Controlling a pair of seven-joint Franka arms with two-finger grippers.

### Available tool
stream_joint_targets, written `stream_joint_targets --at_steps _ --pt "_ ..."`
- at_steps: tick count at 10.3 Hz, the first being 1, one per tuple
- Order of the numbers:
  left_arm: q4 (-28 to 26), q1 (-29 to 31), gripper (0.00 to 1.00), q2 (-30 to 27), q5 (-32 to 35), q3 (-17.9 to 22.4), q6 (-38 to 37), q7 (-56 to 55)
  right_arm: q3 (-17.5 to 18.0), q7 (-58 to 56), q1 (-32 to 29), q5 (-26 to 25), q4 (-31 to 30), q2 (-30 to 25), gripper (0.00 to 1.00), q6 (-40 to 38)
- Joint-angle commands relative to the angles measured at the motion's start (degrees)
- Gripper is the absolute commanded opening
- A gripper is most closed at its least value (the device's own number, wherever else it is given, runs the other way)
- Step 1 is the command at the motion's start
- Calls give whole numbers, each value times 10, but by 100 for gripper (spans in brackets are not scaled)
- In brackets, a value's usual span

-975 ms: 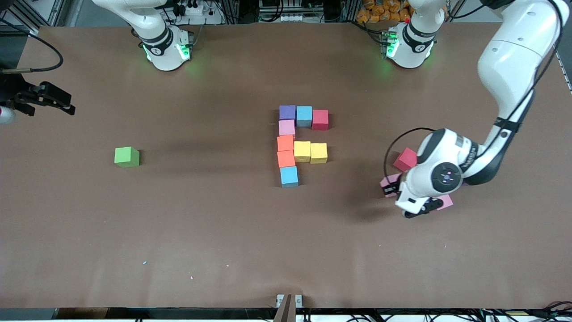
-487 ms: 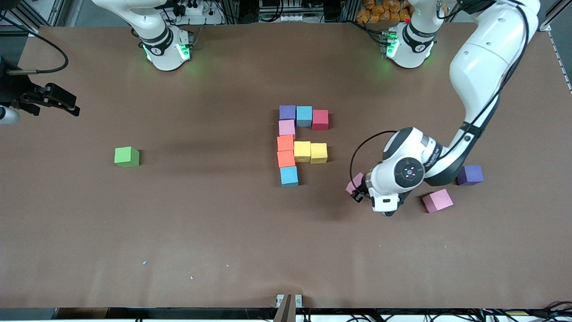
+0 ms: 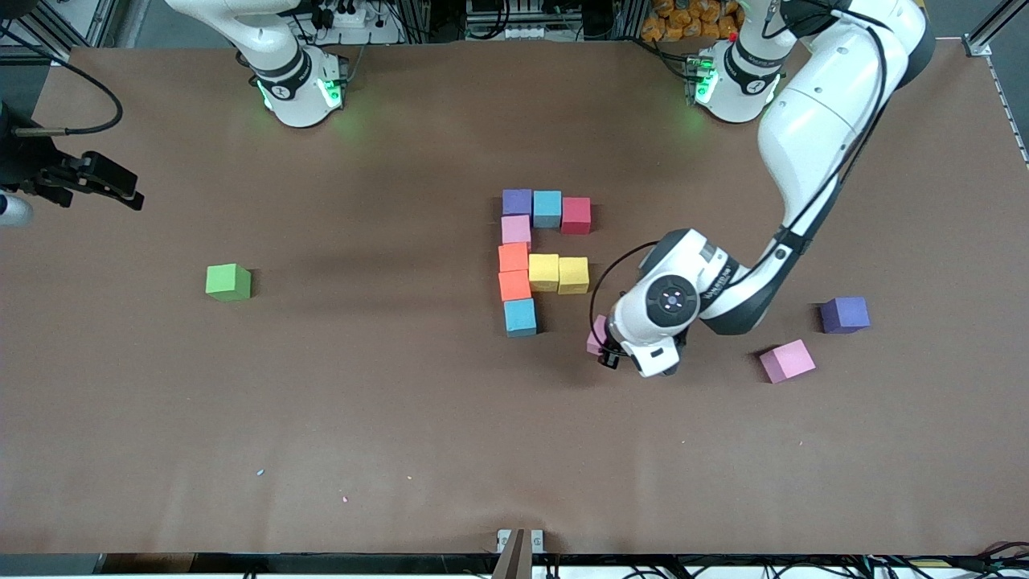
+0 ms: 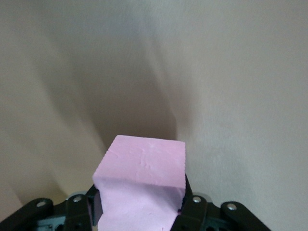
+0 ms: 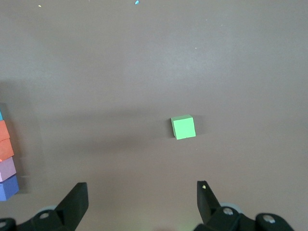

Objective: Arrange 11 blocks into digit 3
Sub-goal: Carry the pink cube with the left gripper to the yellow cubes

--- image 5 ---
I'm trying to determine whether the purple foam cube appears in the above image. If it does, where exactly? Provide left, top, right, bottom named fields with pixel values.
left=0, top=175, right=20, bottom=202

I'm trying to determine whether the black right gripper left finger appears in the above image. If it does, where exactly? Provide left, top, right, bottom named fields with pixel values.
left=0, top=182, right=89, bottom=231

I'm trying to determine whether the green foam cube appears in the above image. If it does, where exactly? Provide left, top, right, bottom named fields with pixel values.
left=170, top=114, right=197, bottom=141

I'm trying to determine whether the pink foam cube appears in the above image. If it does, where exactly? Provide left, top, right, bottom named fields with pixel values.
left=0, top=156, right=17, bottom=182

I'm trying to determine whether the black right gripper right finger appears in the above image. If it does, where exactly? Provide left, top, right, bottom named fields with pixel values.
left=193, top=180, right=296, bottom=231

